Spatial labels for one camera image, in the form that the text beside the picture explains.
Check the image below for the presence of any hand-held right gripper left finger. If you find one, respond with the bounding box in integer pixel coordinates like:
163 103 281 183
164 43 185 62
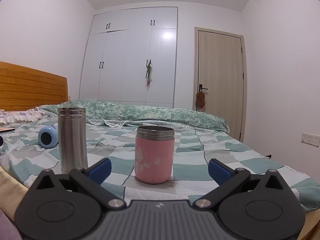
28 158 127 209

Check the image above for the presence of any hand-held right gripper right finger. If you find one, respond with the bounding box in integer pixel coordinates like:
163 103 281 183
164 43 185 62
195 158 292 208

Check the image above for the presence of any pink cup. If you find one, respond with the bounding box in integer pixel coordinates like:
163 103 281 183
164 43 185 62
134 125 175 184

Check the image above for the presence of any checkered bed sheet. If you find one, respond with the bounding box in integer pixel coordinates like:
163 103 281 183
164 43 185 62
0 116 320 210

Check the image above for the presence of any silver steel flask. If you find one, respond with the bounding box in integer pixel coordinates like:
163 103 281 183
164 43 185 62
57 107 89 173

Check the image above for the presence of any blue round speaker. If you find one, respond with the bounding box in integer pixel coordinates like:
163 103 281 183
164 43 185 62
38 125 59 147

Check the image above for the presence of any green floral quilt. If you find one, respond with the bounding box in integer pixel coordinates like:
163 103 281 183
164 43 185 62
40 100 230 133

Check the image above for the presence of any brown hanging pouch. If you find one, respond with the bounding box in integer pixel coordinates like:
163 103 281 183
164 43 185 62
196 91 206 111

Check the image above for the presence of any beige wooden door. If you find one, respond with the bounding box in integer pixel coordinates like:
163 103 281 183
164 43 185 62
193 27 248 143

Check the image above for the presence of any floral ruffled pillow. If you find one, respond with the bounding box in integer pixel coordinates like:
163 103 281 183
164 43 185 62
0 107 58 124

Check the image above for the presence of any hanging green ornament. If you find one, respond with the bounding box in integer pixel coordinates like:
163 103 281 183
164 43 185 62
144 59 153 87

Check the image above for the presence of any wooden headboard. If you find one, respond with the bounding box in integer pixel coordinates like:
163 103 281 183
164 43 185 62
0 61 69 111

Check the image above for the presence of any white wardrobe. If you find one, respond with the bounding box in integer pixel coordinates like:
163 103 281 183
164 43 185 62
79 7 178 109

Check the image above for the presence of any beige wall switch panel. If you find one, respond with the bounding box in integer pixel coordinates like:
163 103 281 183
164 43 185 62
301 132 320 147

